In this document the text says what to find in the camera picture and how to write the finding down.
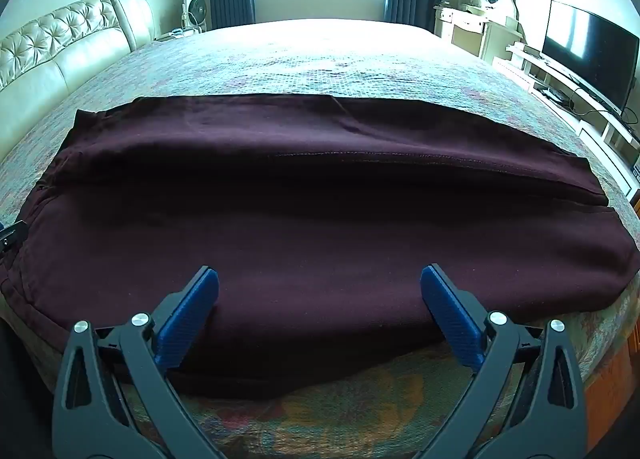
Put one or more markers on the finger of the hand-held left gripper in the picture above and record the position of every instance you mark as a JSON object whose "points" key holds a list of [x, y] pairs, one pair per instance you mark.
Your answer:
{"points": [[12, 239]]}

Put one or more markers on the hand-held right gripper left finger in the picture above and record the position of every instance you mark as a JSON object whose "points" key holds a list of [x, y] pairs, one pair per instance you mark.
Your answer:
{"points": [[187, 321]]}

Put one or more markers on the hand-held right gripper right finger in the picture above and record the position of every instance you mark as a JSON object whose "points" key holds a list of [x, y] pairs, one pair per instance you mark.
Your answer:
{"points": [[452, 319]]}

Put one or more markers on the dark maroon pants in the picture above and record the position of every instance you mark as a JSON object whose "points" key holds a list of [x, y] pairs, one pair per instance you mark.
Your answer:
{"points": [[320, 239]]}

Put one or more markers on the cream tufted leather headboard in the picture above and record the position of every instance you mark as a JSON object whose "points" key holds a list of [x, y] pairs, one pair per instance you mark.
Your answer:
{"points": [[75, 49]]}

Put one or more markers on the white television stand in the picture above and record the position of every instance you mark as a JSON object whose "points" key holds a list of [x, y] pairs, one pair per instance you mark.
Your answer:
{"points": [[565, 84]]}

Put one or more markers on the cluttered bedside table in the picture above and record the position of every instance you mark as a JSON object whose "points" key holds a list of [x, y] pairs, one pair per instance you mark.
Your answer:
{"points": [[175, 34]]}

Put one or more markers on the floral quilted bedspread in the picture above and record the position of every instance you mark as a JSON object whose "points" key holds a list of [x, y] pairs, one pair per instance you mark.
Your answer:
{"points": [[320, 64]]}

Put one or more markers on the black flat screen television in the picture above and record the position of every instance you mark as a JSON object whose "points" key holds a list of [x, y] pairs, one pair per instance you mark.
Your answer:
{"points": [[590, 49]]}

